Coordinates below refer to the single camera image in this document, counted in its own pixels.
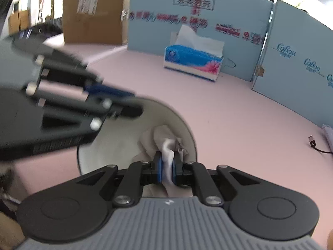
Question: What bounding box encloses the white ceramic bowl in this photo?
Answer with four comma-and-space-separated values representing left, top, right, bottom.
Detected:
77, 97, 197, 175

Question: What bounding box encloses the white cleaning cloth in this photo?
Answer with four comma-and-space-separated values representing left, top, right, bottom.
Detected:
132, 125, 193, 198

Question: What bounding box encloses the brown cardboard box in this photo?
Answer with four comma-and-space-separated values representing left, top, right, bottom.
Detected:
62, 0, 130, 45

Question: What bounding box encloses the blue tissue box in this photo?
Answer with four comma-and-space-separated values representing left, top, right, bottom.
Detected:
164, 25, 225, 81

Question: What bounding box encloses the light blue cardboard panel right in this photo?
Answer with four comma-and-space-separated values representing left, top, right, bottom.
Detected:
252, 1, 332, 126

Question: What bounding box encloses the light blue cardboard panel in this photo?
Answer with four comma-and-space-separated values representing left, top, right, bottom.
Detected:
128, 0, 273, 81
252, 1, 332, 126

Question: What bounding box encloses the light blue cardboard panel left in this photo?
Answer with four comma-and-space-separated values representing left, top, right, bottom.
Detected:
128, 0, 273, 81

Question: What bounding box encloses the black usb cable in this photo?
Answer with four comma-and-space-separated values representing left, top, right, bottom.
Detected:
307, 135, 333, 154

